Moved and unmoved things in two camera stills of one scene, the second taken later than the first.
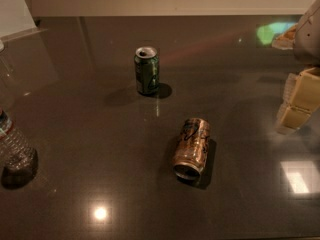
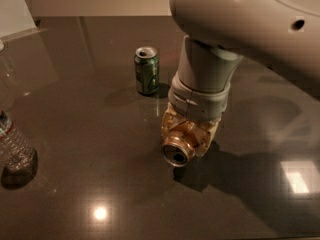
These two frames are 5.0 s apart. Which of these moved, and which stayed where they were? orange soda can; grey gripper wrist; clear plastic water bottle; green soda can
Moved: grey gripper wrist; orange soda can
Stayed: green soda can; clear plastic water bottle
